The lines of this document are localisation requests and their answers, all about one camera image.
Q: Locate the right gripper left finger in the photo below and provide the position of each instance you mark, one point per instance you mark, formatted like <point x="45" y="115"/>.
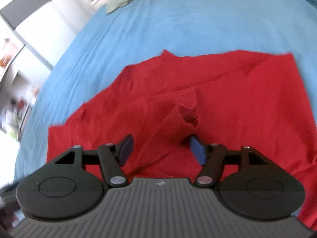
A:
<point x="112" y="157"/>

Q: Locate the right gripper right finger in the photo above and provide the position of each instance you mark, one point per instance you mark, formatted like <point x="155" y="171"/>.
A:
<point x="210" y="157"/>

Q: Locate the red knit sweater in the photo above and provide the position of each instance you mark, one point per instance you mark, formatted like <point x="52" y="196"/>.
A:
<point x="235" y="99"/>

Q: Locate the white shelf unit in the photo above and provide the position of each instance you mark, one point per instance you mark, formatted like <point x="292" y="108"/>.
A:
<point x="22" y="76"/>

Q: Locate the blue bed sheet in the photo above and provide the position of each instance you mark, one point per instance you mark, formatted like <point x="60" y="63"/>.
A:
<point x="142" y="30"/>

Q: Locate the white wardrobe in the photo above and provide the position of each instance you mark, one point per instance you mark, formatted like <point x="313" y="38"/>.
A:
<point x="47" y="27"/>

